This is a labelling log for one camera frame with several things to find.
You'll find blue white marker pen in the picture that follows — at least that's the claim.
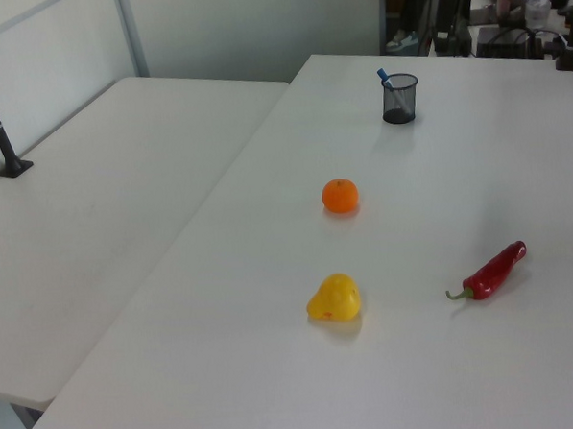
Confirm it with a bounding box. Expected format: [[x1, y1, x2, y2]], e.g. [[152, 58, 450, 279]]
[[376, 66, 411, 119]]

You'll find black mesh pen cup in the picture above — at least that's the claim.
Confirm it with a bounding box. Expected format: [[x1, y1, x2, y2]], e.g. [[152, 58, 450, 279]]
[[380, 71, 422, 126]]

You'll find black equipment box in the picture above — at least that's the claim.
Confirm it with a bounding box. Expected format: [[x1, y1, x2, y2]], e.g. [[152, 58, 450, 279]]
[[474, 22, 547, 62]]

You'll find white teal sneaker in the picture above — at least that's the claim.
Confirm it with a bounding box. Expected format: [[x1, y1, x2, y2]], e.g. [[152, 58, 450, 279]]
[[385, 29, 421, 54]]

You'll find clear plastic container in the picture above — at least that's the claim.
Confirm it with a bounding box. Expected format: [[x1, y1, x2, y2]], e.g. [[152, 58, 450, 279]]
[[523, 0, 554, 26]]

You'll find orange mandarin fruit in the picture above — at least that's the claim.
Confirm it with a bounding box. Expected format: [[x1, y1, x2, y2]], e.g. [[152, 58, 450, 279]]
[[321, 178, 361, 216]]

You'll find red chili pepper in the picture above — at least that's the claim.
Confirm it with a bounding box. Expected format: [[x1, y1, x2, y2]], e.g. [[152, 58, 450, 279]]
[[442, 239, 530, 305]]

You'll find yellow pear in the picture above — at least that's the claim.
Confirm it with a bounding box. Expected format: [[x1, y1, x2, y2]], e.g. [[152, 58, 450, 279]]
[[303, 272, 363, 323]]

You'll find grey partition frame post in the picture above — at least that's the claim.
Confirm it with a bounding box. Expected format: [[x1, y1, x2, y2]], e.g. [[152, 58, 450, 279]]
[[115, 0, 152, 80]]

